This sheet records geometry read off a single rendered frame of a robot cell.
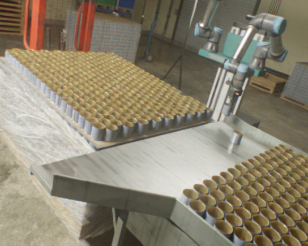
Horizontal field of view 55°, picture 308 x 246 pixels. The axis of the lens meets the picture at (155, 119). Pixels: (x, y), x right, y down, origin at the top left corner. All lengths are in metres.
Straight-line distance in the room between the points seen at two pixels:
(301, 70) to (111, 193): 7.89
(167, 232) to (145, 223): 0.14
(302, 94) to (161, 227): 7.68
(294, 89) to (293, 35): 2.40
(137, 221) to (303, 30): 9.60
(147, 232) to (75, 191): 0.41
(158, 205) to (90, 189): 0.27
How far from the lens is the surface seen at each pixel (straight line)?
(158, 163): 1.56
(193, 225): 1.19
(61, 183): 1.22
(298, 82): 8.77
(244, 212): 1.34
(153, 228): 1.40
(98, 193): 1.21
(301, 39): 10.57
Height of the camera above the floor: 1.88
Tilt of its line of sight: 23 degrees down
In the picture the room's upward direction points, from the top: 14 degrees clockwise
